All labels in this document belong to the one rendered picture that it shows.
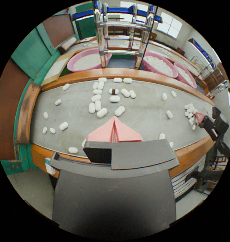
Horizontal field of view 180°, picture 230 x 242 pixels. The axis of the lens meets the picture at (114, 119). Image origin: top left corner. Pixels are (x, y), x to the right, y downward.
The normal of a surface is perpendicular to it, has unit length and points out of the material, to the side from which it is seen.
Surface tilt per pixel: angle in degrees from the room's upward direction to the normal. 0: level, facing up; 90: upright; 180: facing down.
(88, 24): 90
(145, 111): 0
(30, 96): 66
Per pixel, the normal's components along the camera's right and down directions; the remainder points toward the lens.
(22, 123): 0.92, -0.10
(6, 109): 1.00, 0.00
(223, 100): -1.00, 0.04
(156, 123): 0.00, -0.22
